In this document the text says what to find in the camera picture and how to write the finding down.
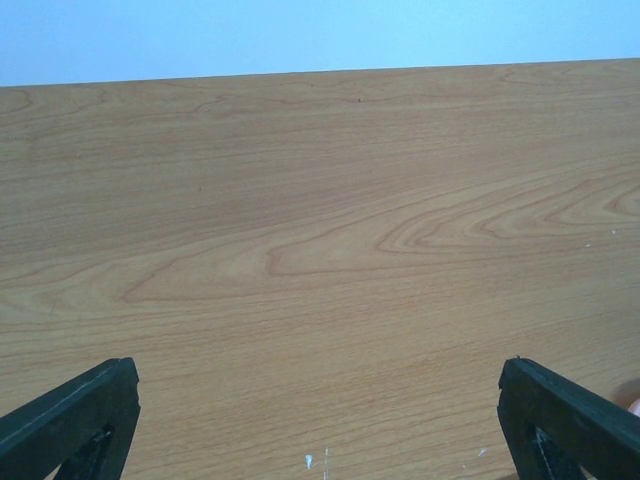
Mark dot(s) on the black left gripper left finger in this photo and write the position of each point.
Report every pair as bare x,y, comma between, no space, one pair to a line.
82,429

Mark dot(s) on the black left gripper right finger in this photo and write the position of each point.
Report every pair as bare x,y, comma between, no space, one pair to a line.
556,429

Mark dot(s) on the pink plastic tray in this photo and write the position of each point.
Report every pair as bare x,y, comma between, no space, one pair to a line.
634,408

